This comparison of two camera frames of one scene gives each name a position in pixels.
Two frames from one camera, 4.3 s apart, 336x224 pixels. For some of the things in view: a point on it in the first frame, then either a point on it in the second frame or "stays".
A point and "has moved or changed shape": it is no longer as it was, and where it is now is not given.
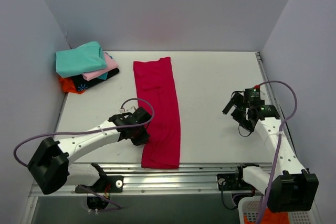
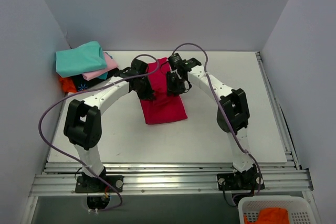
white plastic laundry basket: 250,206 stays
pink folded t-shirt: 111,65 stays
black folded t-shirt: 81,84 stays
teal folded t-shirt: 85,58 stays
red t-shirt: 155,84 has moved or changed shape
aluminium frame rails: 168,177 stays
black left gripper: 140,137 to 146,92
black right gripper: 237,106 to 174,87
